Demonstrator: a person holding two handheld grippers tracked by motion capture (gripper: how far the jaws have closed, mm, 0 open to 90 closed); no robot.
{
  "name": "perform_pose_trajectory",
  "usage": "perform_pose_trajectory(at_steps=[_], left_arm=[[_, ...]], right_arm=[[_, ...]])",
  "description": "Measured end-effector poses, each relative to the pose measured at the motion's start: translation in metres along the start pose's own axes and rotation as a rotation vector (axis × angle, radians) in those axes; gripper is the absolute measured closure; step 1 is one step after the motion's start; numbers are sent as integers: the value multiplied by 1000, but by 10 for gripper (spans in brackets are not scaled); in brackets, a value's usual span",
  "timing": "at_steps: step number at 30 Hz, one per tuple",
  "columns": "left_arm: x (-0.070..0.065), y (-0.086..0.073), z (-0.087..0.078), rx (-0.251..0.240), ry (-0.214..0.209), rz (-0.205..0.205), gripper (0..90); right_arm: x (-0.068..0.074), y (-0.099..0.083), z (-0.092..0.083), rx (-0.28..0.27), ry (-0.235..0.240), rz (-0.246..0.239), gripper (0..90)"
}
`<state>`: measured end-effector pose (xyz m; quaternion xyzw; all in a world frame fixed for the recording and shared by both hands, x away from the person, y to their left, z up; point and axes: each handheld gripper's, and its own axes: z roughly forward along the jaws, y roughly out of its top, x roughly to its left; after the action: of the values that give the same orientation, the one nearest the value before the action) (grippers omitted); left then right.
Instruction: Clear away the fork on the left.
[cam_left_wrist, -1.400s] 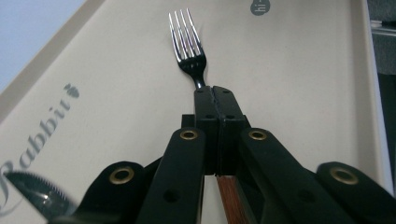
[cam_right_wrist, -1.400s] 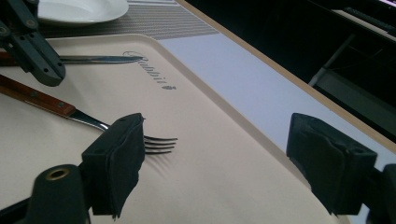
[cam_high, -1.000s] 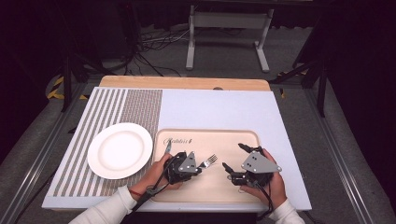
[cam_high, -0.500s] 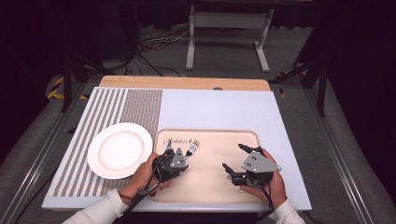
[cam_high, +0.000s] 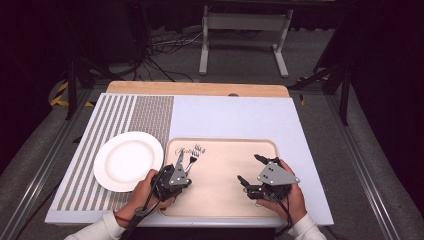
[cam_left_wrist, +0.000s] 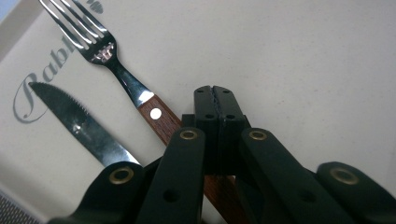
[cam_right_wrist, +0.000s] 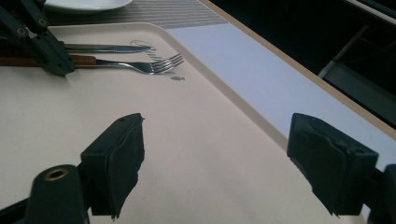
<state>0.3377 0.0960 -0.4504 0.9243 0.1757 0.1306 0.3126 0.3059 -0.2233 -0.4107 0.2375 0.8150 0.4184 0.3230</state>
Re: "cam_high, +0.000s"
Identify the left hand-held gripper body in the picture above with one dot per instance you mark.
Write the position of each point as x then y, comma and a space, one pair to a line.
178, 175

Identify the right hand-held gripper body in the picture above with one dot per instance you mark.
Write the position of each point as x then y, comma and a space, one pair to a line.
275, 175

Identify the beige rectangular tray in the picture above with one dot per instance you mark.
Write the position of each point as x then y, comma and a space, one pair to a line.
220, 186

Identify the person's right hand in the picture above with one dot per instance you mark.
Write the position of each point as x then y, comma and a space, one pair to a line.
296, 205

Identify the person's left hand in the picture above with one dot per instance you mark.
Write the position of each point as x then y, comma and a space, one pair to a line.
141, 196

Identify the light blue table mat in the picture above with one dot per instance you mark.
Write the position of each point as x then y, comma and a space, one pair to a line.
233, 116

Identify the white round plate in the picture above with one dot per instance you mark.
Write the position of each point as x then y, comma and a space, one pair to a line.
126, 163

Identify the striped woven placemat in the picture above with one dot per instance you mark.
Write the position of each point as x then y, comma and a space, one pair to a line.
150, 113

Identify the yellow black floor tape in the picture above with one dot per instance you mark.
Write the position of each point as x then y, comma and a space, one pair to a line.
60, 98
301, 99

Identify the black metal stand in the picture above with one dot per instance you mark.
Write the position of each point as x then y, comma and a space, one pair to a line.
71, 90
345, 90

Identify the white metal stand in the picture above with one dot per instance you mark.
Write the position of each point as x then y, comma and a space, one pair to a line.
245, 21

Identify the aluminium rail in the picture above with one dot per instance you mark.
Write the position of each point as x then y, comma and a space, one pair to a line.
366, 186
40, 170

